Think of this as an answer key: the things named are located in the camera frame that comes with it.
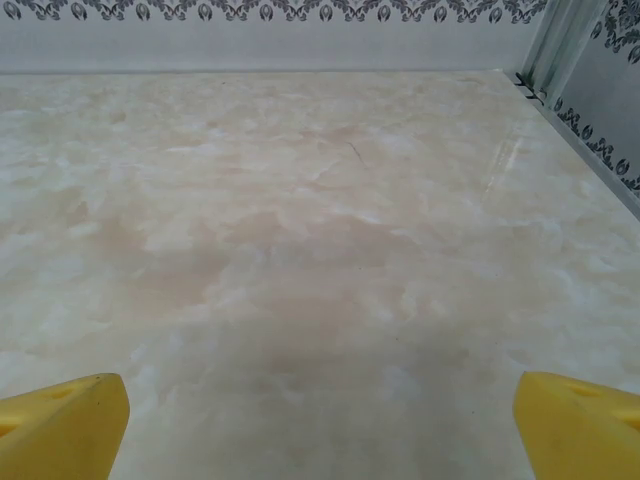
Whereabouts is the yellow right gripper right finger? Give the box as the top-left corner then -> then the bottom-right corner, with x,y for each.
514,370 -> 640,480

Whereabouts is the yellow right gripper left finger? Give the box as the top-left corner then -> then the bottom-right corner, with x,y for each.
0,372 -> 133,480

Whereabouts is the aluminium table edge rail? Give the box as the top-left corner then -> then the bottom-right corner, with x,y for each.
509,69 -> 640,224

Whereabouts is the aluminium frame post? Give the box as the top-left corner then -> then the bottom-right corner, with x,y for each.
522,0 -> 610,109

